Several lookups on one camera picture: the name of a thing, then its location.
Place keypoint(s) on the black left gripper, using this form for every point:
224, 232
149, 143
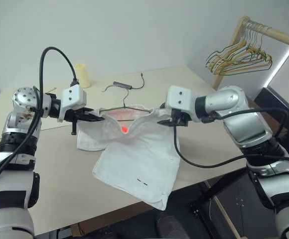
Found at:
76, 115

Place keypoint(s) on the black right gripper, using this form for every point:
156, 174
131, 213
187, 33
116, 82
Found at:
180, 118

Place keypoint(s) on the white polo shirt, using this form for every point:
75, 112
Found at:
137, 159

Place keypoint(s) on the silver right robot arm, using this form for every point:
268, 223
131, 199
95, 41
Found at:
246, 119

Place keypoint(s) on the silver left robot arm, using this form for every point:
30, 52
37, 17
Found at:
12, 174

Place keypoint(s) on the cream plastic bottle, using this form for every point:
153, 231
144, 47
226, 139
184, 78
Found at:
82, 76

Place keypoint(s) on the black case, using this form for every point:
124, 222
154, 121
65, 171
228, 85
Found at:
266, 99

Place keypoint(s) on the dark rounded shape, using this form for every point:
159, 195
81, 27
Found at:
169, 227

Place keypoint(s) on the bunch of hangers on rack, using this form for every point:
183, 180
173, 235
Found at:
271, 61

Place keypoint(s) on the wooden clothes rack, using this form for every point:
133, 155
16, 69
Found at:
279, 35

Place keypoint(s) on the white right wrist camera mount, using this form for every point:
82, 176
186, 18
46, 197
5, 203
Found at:
179, 99

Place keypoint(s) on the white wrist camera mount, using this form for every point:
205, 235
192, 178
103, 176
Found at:
179, 99
73, 97

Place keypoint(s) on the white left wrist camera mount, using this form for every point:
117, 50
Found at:
73, 97

